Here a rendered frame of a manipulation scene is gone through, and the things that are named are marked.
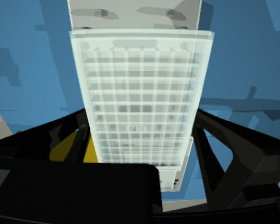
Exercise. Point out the blue bench mat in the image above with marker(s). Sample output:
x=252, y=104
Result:
x=39, y=82

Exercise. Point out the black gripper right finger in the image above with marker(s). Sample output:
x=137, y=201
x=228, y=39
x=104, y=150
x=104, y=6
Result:
x=256, y=159

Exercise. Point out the yellow open bin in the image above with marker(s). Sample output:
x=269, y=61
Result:
x=59, y=152

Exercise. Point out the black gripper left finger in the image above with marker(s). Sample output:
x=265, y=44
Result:
x=36, y=143

